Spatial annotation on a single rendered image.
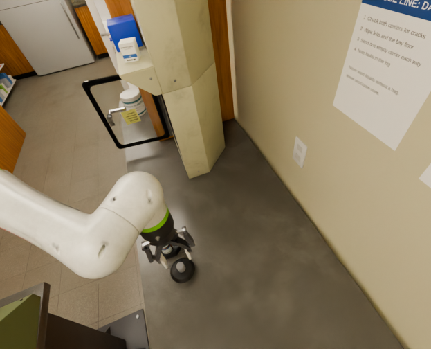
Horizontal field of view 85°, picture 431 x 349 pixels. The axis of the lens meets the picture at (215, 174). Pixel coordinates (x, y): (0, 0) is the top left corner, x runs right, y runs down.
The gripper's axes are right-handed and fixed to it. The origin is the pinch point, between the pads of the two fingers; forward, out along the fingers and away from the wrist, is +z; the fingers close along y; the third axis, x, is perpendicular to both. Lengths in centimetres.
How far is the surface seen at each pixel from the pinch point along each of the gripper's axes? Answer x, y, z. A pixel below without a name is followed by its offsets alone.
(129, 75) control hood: -44, -5, -42
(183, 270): 1.4, -0.2, 9.1
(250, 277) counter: 10.8, -22.0, 13.5
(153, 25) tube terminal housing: -44, -17, -54
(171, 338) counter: 19.0, 9.2, 13.5
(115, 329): -18, 66, 106
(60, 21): -530, 113, 30
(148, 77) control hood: -44, -10, -40
